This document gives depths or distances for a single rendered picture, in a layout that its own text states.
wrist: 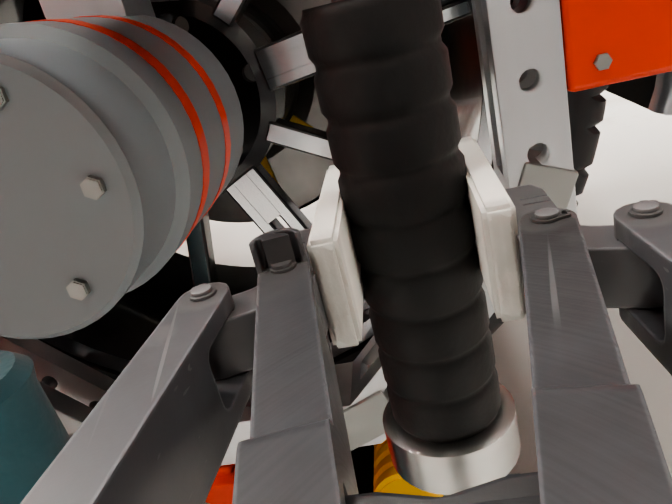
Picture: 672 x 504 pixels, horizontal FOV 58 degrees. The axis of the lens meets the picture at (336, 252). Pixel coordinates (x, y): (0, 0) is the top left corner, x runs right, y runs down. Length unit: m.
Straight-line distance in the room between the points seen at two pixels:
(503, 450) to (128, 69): 0.22
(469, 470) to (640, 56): 0.27
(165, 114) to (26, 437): 0.22
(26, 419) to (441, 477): 0.28
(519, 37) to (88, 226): 0.25
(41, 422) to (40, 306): 0.14
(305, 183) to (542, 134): 0.34
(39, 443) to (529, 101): 0.36
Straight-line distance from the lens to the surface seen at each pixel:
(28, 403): 0.42
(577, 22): 0.39
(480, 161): 0.18
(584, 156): 0.50
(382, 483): 0.53
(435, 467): 0.20
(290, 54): 0.48
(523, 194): 0.17
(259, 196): 0.51
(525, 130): 0.39
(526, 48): 0.38
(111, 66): 0.30
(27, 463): 0.42
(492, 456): 0.20
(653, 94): 0.61
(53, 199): 0.27
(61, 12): 0.42
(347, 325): 0.15
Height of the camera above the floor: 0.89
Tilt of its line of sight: 22 degrees down
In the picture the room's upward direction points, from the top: 14 degrees counter-clockwise
